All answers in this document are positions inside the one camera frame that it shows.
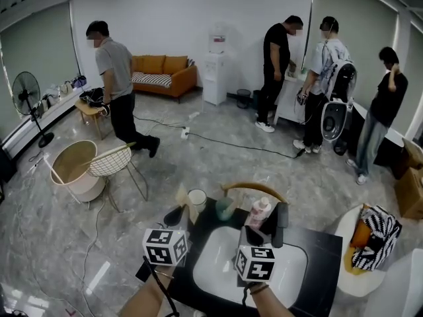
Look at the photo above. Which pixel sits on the white rounded fixture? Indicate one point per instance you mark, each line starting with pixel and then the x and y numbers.
pixel 404 289

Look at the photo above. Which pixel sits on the clear water bottle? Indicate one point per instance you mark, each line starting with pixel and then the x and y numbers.
pixel 218 38

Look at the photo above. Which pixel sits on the grey roller blind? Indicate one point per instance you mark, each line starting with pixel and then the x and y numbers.
pixel 357 28
pixel 36 51

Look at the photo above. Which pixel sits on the white power strip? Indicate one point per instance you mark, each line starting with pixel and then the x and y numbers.
pixel 185 132
pixel 194 114

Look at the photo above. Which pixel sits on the black standing fan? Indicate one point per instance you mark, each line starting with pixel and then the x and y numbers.
pixel 26 92

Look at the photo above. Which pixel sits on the white cup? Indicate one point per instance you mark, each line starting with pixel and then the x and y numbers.
pixel 197 200

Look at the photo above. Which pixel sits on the person's left forearm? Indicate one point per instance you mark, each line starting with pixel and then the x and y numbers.
pixel 145 297

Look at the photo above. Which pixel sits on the striped seat cushion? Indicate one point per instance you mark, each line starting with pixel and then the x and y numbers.
pixel 152 79

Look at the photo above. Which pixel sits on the black mesh waste bin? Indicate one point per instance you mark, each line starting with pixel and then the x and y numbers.
pixel 243 98

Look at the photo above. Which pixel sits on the cardboard box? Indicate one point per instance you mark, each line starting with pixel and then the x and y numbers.
pixel 411 183

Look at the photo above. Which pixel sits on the white round stool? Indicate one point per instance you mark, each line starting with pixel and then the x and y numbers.
pixel 343 276

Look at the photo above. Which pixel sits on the beige pointed packet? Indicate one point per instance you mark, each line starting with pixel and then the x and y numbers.
pixel 186 203

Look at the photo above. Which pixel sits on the pink bottle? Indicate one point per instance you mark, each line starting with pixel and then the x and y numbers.
pixel 258 214

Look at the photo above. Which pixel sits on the orange cushion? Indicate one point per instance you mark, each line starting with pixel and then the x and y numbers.
pixel 360 234

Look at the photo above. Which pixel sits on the green translucent cup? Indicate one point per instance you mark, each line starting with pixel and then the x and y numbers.
pixel 225 210

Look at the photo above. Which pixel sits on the brown wrist band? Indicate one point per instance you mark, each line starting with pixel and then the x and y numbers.
pixel 259 288

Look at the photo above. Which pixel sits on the black gear pile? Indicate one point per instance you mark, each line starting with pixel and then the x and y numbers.
pixel 92 96

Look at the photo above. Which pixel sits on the black low cabinet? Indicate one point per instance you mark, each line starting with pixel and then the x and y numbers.
pixel 390 144

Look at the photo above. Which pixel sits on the curved wooden chair back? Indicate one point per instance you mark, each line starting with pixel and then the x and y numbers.
pixel 254 187

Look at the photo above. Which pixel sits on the white sink basin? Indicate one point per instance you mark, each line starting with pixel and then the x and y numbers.
pixel 216 269

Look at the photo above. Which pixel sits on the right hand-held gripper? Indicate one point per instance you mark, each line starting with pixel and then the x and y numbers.
pixel 255 263

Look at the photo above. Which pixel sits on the black vanity counter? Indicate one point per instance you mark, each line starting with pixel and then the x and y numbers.
pixel 325 259

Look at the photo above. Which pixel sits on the white water dispenser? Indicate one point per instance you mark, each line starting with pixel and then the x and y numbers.
pixel 215 78

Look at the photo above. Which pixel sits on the orange sofa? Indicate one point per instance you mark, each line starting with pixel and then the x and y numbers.
pixel 183 78

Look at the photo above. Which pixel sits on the purple bag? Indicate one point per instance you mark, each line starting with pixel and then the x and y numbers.
pixel 79 82

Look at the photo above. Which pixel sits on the black faucet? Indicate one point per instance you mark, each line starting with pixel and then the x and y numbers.
pixel 280 225

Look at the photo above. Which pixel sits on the white cabinet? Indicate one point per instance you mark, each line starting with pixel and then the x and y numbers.
pixel 285 97

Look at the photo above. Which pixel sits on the black white zebra bag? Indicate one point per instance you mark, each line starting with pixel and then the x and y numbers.
pixel 380 239

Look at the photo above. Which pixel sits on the round pink side table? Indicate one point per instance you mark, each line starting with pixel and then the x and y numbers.
pixel 74 163

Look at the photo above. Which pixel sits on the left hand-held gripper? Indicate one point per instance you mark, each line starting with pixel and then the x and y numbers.
pixel 165 247

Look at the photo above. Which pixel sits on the person's right forearm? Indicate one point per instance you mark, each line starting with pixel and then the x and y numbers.
pixel 269 304

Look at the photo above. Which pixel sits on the small wooden table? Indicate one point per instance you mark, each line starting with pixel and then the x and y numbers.
pixel 86 110

